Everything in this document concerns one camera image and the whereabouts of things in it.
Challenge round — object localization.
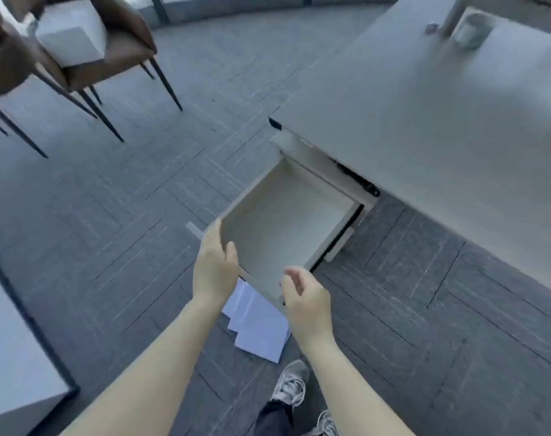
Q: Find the person's right hand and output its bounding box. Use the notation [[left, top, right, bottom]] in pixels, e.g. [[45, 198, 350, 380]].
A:
[[279, 267, 335, 355]]

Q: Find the person's left hand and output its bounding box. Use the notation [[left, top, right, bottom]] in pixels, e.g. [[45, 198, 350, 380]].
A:
[[192, 219, 241, 309]]

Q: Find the white drawer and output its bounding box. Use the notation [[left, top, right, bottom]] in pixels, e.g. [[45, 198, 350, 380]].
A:
[[186, 152, 365, 309]]

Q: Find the person's right forearm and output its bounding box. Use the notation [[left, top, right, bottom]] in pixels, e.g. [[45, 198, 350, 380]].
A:
[[297, 336, 417, 436]]

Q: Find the person's left forearm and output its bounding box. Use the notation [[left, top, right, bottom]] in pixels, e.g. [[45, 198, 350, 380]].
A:
[[60, 295, 233, 436]]

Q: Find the white paper sheet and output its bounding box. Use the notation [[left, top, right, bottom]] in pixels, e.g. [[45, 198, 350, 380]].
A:
[[222, 279, 258, 319], [235, 323, 292, 364], [228, 290, 290, 335]]

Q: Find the grey white sneaker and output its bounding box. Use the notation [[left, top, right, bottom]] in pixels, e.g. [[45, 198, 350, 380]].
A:
[[313, 409, 340, 436], [270, 359, 310, 408]]

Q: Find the white drawer cabinet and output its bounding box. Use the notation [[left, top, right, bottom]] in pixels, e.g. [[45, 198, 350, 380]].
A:
[[270, 130, 379, 264]]

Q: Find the dark trouser leg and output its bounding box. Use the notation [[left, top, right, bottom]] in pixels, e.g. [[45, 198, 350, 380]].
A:
[[252, 401, 319, 436]]

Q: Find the large grey desk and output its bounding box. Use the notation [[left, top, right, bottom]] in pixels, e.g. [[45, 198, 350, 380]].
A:
[[269, 0, 551, 299]]

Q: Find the brown chair with black legs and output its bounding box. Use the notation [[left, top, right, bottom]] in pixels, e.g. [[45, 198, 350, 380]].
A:
[[12, 0, 184, 144], [0, 0, 99, 159]]

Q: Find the white box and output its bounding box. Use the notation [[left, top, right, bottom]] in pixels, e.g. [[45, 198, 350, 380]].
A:
[[34, 0, 108, 68]]

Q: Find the white cup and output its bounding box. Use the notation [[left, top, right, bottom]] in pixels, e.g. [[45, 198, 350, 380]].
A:
[[451, 11, 495, 51]]

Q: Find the black drawer slide rail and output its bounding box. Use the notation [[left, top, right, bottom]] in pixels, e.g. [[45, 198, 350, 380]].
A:
[[332, 160, 381, 198]]

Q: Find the grey upright post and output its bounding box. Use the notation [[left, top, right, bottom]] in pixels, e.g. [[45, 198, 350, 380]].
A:
[[440, 0, 472, 39]]

